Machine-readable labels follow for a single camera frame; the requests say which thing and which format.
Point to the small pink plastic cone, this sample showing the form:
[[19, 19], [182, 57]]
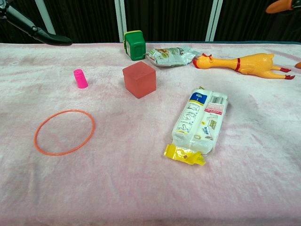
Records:
[[81, 80]]

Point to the white partition post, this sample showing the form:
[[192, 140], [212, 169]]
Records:
[[119, 21], [45, 16], [214, 21]]

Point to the red cube block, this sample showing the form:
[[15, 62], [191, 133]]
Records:
[[140, 80]]

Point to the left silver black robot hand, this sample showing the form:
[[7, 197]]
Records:
[[35, 29]]

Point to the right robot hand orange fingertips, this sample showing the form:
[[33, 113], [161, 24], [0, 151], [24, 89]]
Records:
[[277, 7]]

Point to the white package with yellow end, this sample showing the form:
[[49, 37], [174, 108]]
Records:
[[200, 122]]

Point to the green box with yellow lid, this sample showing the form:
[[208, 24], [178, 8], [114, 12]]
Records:
[[136, 48]]

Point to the dark teal table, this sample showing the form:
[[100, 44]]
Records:
[[235, 42]]

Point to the pink plush table cloth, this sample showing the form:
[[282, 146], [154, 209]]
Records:
[[141, 188]]

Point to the silver printed snack bag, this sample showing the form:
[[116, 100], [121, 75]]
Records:
[[169, 57]]

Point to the yellow rubber chicken toy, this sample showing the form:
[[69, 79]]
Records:
[[251, 64]]

